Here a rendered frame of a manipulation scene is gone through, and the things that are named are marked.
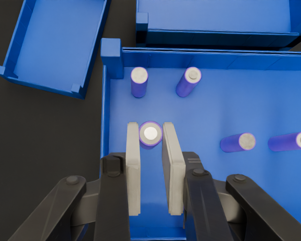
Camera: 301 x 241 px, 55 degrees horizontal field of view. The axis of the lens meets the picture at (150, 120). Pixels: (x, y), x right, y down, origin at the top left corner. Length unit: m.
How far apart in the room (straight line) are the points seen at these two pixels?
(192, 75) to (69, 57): 0.55
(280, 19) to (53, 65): 0.55
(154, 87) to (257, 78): 0.13
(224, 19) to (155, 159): 0.34
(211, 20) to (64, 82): 0.41
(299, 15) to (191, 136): 0.35
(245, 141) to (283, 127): 0.10
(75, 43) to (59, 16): 0.09
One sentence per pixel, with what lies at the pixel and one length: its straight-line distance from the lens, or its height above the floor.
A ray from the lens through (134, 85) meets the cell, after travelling 0.30.
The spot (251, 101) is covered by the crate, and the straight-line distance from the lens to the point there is 0.38.
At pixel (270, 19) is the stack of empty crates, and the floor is 0.24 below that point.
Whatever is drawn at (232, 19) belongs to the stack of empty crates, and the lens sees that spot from 0.60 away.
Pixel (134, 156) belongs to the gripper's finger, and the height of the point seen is 0.60.
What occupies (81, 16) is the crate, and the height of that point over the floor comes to 0.00.
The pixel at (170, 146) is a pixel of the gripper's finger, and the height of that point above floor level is 0.59.
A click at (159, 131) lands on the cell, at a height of 0.55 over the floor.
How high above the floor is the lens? 0.75
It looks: 81 degrees down
